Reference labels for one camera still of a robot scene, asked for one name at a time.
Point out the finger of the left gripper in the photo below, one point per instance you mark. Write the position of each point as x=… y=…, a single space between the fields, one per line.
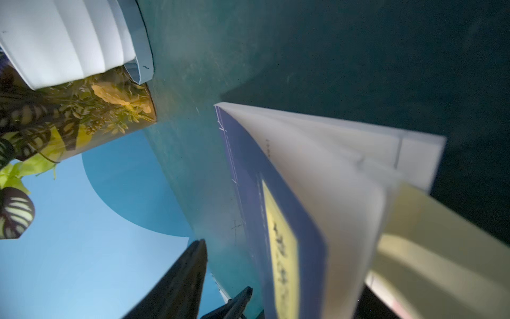
x=235 y=307

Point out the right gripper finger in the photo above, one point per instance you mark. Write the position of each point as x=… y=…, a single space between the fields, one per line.
x=178 y=293

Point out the dark blue book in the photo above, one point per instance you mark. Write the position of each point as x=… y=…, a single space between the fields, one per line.
x=314 y=194

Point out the yellow sticky note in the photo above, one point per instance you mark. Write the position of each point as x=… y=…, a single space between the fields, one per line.
x=439 y=265

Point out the glass vase with green plant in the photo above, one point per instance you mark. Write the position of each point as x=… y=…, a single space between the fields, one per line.
x=41 y=128

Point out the white flower pot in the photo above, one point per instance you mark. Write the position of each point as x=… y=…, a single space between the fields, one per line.
x=50 y=43

